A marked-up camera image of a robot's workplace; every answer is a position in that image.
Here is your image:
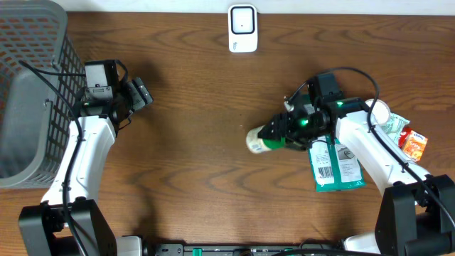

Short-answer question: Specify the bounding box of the green white instruction package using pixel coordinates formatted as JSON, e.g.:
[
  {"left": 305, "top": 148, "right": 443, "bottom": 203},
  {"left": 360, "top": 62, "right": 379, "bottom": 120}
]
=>
[{"left": 309, "top": 134, "right": 366, "bottom": 193}]

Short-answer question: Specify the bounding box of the white plastic bottle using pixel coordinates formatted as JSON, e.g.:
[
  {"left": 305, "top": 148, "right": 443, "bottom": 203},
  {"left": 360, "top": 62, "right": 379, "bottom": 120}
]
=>
[{"left": 372, "top": 100, "right": 391, "bottom": 126}]

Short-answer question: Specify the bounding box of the grey plastic mesh basket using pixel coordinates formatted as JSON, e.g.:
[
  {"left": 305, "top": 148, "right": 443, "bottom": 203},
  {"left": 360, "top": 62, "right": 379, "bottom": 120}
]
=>
[{"left": 1, "top": 1, "right": 86, "bottom": 188}]

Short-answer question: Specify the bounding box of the red Nescafe stick sachet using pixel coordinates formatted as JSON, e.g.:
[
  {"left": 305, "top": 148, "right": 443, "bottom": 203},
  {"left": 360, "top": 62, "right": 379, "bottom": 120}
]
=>
[{"left": 398, "top": 126, "right": 412, "bottom": 148}]

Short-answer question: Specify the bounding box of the black cable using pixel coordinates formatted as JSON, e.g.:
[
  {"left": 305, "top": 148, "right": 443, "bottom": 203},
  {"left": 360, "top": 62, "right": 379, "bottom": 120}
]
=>
[
  {"left": 18, "top": 59, "right": 90, "bottom": 256},
  {"left": 284, "top": 66, "right": 455, "bottom": 232}
]

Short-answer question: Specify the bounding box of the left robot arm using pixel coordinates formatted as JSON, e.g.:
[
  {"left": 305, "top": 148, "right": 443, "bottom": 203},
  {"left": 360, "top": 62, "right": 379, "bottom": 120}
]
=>
[{"left": 18, "top": 78, "right": 154, "bottom": 255}]

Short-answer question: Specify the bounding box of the teal wet wipes pack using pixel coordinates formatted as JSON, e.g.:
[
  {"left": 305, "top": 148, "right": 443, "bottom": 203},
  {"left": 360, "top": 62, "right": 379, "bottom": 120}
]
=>
[{"left": 381, "top": 113, "right": 410, "bottom": 144}]

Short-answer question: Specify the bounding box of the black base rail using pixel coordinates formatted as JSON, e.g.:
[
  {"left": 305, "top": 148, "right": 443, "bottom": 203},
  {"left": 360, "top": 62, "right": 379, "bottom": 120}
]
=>
[{"left": 154, "top": 242, "right": 341, "bottom": 256}]

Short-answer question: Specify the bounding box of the green lid small jar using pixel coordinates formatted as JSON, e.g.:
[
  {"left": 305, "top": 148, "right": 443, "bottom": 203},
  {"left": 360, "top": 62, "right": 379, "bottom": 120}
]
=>
[{"left": 246, "top": 126, "right": 285, "bottom": 154}]

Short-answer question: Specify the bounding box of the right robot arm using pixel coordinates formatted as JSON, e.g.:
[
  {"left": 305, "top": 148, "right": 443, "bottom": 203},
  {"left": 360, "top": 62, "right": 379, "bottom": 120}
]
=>
[{"left": 246, "top": 97, "right": 454, "bottom": 255}]

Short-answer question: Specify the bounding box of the left black cable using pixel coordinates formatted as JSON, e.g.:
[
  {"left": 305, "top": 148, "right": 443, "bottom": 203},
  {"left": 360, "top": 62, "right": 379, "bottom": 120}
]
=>
[{"left": 18, "top": 59, "right": 90, "bottom": 256}]

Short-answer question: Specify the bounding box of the white barcode scanner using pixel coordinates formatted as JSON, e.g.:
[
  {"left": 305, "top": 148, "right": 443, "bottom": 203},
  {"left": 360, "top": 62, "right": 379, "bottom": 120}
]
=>
[{"left": 227, "top": 4, "right": 258, "bottom": 53}]

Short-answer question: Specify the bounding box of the right black cable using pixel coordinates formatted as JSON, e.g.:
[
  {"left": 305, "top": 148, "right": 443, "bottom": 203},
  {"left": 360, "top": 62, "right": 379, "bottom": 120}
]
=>
[{"left": 284, "top": 66, "right": 455, "bottom": 232}]

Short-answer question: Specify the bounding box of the orange white small packet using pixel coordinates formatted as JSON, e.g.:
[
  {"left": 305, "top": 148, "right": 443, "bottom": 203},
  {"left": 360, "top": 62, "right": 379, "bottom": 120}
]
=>
[{"left": 401, "top": 129, "right": 428, "bottom": 162}]

